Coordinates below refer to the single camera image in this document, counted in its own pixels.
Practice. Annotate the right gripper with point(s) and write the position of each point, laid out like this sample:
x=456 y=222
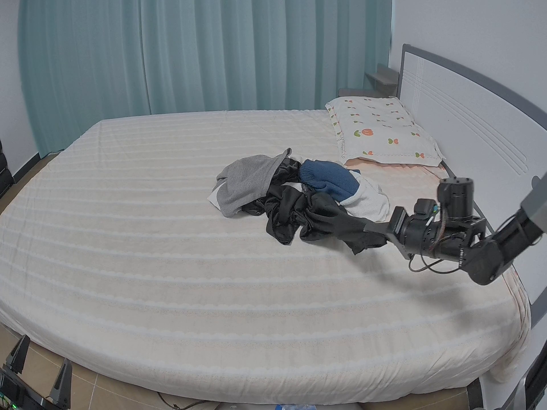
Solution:
x=414 y=235

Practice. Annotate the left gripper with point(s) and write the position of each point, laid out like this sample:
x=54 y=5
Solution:
x=21 y=393

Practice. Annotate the black T-shirt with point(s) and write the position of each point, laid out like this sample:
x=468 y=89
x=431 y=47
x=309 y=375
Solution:
x=324 y=224

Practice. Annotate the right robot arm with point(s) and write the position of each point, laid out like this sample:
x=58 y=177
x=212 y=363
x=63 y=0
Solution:
x=491 y=254

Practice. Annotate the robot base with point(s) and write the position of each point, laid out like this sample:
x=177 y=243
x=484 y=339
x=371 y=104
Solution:
x=295 y=407

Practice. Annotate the pile of clothes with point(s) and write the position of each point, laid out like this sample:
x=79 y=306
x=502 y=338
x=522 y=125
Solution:
x=248 y=177

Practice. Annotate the bed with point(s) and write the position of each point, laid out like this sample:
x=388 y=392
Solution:
x=171 y=237

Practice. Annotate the white printed pillow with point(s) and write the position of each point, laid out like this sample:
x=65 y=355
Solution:
x=380 y=130

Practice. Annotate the grey bedside table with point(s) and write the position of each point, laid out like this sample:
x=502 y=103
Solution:
x=380 y=77

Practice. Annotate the black chest of drawers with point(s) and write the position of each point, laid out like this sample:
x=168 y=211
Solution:
x=5 y=169

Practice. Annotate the blue-green curtain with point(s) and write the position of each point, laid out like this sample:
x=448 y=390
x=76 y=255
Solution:
x=256 y=36
x=85 y=58

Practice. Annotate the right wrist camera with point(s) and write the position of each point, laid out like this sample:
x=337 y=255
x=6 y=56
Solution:
x=425 y=208

